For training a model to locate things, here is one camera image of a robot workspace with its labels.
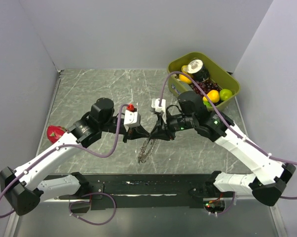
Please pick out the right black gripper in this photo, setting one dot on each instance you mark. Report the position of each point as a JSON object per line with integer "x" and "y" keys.
{"x": 163, "y": 131}

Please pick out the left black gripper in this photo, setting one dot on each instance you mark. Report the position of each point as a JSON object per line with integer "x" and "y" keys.
{"x": 135, "y": 133}

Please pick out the large metal keyring with keys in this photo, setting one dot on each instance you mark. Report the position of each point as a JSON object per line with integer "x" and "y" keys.
{"x": 146, "y": 150}

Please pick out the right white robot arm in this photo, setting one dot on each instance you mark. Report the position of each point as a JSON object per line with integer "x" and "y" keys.
{"x": 268, "y": 178}

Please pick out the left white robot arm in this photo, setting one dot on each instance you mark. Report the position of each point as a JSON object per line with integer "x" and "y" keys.
{"x": 21, "y": 186}

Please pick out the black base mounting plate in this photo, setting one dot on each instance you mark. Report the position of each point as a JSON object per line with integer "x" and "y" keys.
{"x": 151, "y": 190}

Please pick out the orange fruit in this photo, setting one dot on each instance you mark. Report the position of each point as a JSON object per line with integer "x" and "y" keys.
{"x": 185, "y": 77}

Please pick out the dark red grapes bunch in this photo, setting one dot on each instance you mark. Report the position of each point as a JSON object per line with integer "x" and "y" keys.
{"x": 206, "y": 86}

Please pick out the yellow pear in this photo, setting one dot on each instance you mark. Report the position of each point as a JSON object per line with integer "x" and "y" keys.
{"x": 214, "y": 96}

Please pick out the black can with white lid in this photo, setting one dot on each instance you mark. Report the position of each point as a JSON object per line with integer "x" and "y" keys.
{"x": 198, "y": 70}

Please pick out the green lime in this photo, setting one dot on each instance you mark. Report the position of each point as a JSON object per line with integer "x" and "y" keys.
{"x": 225, "y": 94}

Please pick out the red dragon fruit toy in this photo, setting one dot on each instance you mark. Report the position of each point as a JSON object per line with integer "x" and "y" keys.
{"x": 54, "y": 133}

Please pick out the olive green plastic bin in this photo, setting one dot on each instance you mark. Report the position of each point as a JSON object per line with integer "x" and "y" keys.
{"x": 218, "y": 84}

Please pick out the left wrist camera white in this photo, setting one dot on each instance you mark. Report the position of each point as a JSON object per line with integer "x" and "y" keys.
{"x": 132, "y": 118}

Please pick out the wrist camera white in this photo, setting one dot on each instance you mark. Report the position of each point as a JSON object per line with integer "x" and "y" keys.
{"x": 132, "y": 118}
{"x": 158, "y": 106}

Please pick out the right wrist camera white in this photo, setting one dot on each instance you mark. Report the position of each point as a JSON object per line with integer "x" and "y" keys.
{"x": 158, "y": 106}

